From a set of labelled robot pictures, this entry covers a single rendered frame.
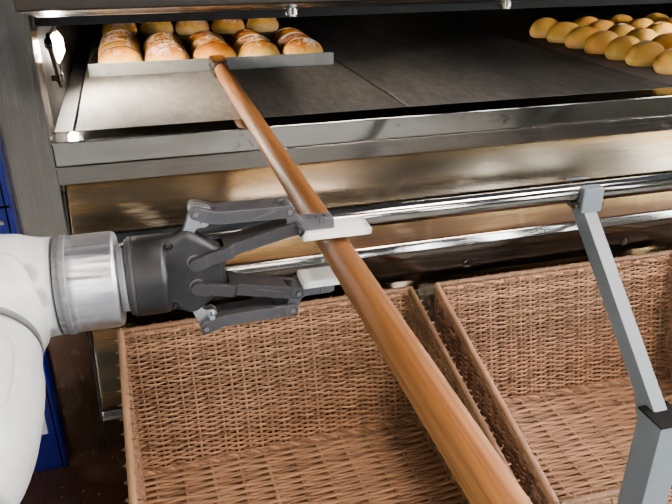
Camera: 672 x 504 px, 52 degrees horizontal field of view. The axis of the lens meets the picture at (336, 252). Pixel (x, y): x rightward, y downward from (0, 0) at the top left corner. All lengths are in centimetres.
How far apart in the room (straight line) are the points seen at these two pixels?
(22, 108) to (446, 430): 86
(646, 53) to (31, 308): 149
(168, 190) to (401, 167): 42
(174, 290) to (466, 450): 34
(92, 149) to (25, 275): 55
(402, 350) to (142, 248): 26
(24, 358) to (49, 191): 64
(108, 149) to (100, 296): 55
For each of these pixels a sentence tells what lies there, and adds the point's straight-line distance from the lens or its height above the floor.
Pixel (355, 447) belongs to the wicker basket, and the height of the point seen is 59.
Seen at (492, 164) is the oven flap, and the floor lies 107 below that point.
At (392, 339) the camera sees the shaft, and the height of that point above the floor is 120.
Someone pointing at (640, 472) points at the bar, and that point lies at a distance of 98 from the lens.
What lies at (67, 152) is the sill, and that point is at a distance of 116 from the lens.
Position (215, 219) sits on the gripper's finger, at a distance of 64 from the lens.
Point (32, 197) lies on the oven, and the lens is 119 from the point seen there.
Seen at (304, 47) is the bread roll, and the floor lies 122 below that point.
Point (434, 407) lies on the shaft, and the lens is 47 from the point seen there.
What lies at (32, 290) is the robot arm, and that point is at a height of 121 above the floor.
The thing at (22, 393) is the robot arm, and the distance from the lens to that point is 55.
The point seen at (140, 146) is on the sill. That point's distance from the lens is 116.
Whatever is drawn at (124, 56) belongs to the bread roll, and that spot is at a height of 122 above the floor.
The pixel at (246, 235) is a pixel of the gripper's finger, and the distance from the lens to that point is 66.
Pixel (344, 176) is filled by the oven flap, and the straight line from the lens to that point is 125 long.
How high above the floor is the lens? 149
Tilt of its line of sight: 26 degrees down
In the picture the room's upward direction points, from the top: straight up
